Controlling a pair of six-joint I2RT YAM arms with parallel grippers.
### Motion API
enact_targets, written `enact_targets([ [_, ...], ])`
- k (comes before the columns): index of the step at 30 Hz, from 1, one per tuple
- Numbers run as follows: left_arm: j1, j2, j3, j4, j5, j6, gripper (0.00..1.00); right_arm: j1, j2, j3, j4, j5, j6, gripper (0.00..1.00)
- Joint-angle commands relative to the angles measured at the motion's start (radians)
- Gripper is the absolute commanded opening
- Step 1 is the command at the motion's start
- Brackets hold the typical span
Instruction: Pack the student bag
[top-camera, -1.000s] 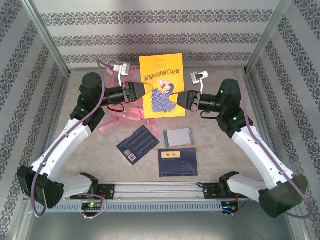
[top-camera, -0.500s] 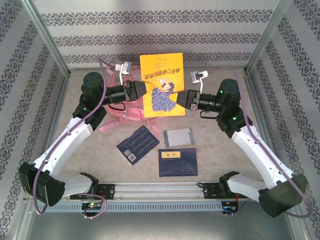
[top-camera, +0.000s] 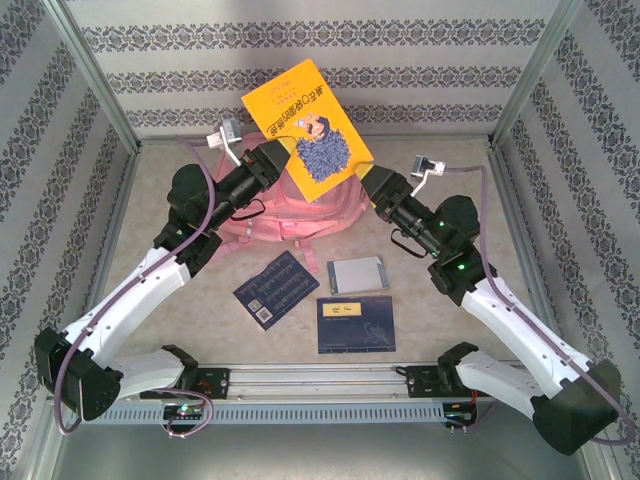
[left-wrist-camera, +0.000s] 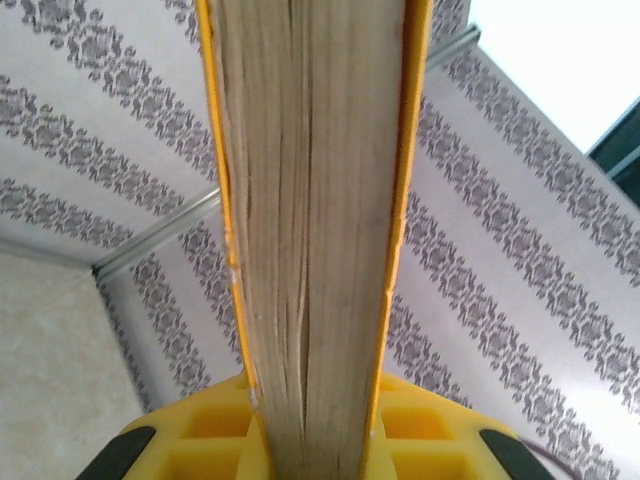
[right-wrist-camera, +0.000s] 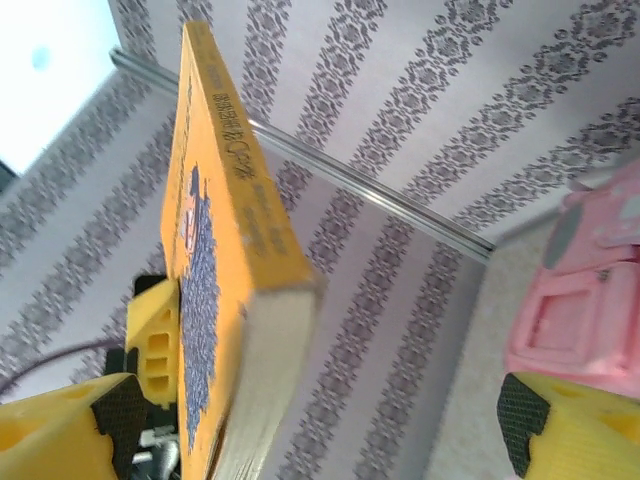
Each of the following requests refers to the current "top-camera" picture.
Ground pink backpack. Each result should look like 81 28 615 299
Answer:
207 132 382 274

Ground grey notebook blue edges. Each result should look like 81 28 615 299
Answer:
327 255 390 295

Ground dark blue book yellow label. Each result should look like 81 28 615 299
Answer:
316 295 397 355

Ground dark blue book white text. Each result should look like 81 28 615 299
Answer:
233 251 321 332

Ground right circuit board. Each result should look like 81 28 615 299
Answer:
444 403 479 426

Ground circuit board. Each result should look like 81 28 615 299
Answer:
444 403 479 426
162 403 204 421

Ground left circuit board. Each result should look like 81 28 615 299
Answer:
162 403 204 421

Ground grey metal sheet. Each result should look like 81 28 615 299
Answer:
49 422 601 480

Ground thin black left gripper cable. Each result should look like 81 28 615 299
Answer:
227 197 270 221

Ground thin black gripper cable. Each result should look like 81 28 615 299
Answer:
389 227 432 260
227 197 270 221

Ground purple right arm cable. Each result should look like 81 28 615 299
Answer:
442 164 636 446

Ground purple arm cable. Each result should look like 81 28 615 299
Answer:
442 164 636 446
53 134 219 441

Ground thin black right gripper cable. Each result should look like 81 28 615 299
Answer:
389 227 432 260

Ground aluminium side rail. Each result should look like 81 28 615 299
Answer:
487 139 571 361
67 142 144 369

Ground aluminium frame post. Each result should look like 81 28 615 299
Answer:
42 0 144 154
487 0 586 151

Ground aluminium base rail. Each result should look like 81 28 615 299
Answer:
114 362 531 402

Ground slotted grey cable duct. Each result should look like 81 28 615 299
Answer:
107 402 481 426

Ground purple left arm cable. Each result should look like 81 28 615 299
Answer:
53 134 219 441

